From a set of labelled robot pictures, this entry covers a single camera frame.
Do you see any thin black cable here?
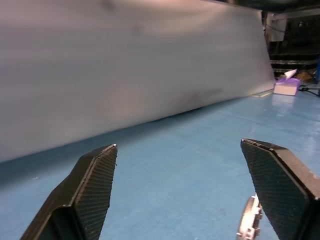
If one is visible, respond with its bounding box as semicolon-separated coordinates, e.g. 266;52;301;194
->
298;84;320;97

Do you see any white backdrop sheet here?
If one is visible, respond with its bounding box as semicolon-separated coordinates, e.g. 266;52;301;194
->
0;0;276;164

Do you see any dark metal shelf rack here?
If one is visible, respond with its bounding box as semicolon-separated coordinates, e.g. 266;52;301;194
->
260;0;320;84

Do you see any silver round motor lid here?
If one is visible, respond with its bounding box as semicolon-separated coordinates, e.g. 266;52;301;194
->
235;195;263;240

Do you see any purple tissue box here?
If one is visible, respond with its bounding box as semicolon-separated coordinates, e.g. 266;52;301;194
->
272;68;302;97

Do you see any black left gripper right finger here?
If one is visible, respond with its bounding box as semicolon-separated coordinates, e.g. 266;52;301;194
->
240;138;320;240

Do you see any blue table cover sheet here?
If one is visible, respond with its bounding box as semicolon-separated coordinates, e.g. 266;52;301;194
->
0;82;320;240

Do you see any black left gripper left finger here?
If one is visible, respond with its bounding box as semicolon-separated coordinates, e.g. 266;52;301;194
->
21;143;119;240

